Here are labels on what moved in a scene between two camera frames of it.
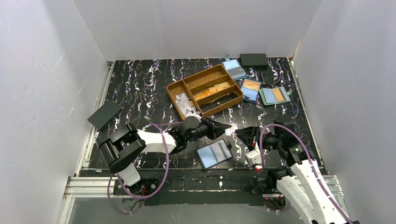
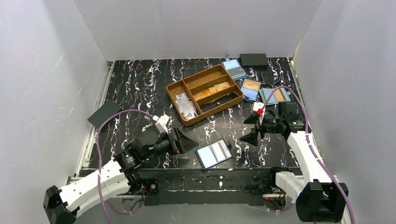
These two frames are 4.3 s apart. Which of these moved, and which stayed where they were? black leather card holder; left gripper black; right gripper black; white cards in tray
Moved: right gripper black; left gripper black
Stayed: black leather card holder; white cards in tray
